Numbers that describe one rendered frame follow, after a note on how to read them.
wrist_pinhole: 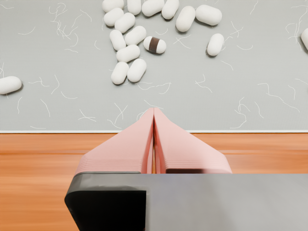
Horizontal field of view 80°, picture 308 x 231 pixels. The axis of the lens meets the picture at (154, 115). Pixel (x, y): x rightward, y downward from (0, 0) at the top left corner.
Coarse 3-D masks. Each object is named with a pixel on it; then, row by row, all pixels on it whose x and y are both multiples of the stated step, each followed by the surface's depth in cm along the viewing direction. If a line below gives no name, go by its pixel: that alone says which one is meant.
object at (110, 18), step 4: (116, 8) 26; (120, 8) 27; (108, 12) 26; (112, 12) 26; (116, 12) 26; (120, 12) 26; (104, 16) 26; (108, 16) 26; (112, 16) 26; (116, 16) 26; (120, 16) 26; (104, 20) 26; (108, 20) 26; (112, 20) 26; (108, 24) 26; (112, 24) 26
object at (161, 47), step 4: (144, 40) 25; (148, 40) 25; (160, 40) 25; (144, 44) 25; (148, 44) 25; (160, 44) 25; (164, 44) 25; (148, 48) 25; (160, 48) 25; (164, 48) 25; (156, 52) 26; (160, 52) 25
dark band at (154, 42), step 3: (153, 39) 25; (156, 39) 25; (159, 39) 25; (150, 42) 25; (153, 42) 25; (156, 42) 25; (150, 45) 25; (153, 45) 25; (156, 45) 25; (150, 48) 25; (153, 48) 25; (156, 48) 25; (153, 51) 26
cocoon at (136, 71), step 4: (136, 60) 24; (140, 60) 24; (132, 64) 24; (136, 64) 24; (140, 64) 24; (144, 64) 24; (132, 68) 24; (136, 68) 24; (140, 68) 24; (144, 68) 24; (128, 72) 24; (132, 72) 24; (136, 72) 24; (140, 72) 24; (128, 76) 24; (132, 76) 24; (136, 76) 24; (140, 76) 24; (132, 80) 24; (136, 80) 24
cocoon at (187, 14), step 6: (186, 6) 26; (186, 12) 25; (192, 12) 26; (180, 18) 25; (186, 18) 25; (192, 18) 26; (180, 24) 25; (186, 24) 25; (180, 30) 26; (186, 30) 26
